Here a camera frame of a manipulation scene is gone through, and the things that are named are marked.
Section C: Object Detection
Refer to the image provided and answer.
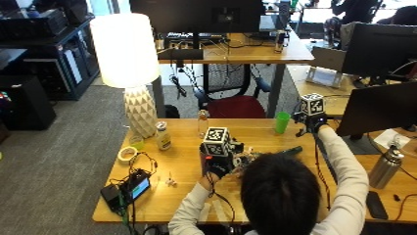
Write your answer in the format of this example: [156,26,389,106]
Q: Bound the person's right hand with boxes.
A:
[292,112,329,137]

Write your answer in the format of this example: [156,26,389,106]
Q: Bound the person's left hand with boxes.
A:
[202,143,263,179]

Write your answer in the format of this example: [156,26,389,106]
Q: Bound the green plastic cup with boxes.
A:
[274,111,292,135]

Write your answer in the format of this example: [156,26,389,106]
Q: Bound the dark green marker pen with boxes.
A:
[279,145,304,157]

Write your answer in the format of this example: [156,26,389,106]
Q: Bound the white marker cube left glove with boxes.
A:
[203,126,235,158]

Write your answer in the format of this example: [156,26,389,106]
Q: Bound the white marker cube glove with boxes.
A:
[203,126,235,158]
[300,92,328,117]

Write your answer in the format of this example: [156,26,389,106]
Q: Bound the white marker cube right glove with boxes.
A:
[300,92,328,117]

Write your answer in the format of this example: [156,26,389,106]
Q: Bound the clear glass bottle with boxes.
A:
[198,109,210,139]

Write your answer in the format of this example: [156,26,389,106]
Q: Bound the red office chair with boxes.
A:
[194,63,272,119]

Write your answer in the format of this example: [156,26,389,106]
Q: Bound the small white plastic piece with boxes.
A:
[164,171,179,188]

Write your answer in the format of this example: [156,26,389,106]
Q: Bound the black monitor on stand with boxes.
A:
[335,81,417,156]

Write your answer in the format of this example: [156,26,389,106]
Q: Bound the small yellow label bottle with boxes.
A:
[154,120,174,152]

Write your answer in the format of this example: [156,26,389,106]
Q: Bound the grey laptop on stand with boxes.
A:
[305,46,348,89]

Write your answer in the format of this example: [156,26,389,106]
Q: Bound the white paper sheet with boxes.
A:
[373,128,412,151]

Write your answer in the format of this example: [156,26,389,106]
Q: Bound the steel water bottle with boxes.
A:
[368,145,405,190]

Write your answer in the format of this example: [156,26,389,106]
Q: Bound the small green glass jar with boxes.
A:
[130,134,147,152]

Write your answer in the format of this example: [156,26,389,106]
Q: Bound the small black screen device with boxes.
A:
[123,171,152,202]

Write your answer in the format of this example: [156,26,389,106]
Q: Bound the wooden desk with grey legs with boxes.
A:
[151,29,316,119]

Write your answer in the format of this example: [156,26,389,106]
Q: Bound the white tape roll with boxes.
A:
[116,146,140,165]

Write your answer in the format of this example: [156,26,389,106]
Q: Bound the black smartphone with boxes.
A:
[365,190,389,220]

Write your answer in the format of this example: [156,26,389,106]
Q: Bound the large black monitor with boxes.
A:
[340,22,417,86]

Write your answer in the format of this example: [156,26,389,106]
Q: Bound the black power box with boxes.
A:
[99,184,126,213]

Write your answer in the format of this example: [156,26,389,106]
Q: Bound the white table lamp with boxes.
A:
[90,13,162,139]

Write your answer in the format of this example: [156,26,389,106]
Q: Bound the black computer tower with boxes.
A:
[0,74,58,131]

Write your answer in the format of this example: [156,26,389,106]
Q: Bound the black storage cabinet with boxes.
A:
[0,8,102,102]

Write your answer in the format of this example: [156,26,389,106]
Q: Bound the black right glove cable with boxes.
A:
[312,131,339,212]

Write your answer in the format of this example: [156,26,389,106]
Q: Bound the black glove cable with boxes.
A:
[312,131,339,212]
[206,170,238,234]

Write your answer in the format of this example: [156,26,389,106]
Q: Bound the black left glove cable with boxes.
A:
[206,170,238,234]

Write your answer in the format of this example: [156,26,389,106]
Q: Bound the tangled black device cables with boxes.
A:
[108,151,159,235]

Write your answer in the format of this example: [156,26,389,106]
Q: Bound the red cable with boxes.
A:
[393,193,417,222]

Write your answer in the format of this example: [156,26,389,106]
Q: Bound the black monitor with rear mount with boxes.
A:
[128,0,268,50]

